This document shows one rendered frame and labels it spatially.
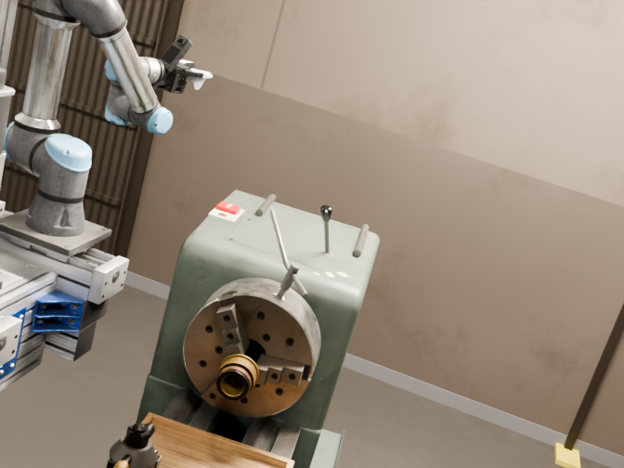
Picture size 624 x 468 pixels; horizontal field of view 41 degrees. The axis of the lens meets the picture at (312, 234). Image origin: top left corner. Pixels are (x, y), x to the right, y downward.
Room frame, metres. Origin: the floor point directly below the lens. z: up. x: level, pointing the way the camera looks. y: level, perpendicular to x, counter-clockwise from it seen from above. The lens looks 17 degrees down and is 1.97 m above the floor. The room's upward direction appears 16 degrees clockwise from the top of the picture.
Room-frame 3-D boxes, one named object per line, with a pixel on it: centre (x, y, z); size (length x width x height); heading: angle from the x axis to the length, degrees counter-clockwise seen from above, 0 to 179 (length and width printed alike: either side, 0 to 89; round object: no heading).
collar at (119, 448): (1.23, 0.19, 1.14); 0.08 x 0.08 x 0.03
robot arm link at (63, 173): (2.05, 0.66, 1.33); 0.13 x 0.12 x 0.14; 58
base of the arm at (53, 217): (2.05, 0.65, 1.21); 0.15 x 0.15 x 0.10
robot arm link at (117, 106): (2.33, 0.61, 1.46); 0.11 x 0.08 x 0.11; 58
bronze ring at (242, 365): (1.69, 0.07, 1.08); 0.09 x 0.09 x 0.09; 86
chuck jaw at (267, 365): (1.76, -0.02, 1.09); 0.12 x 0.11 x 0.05; 86
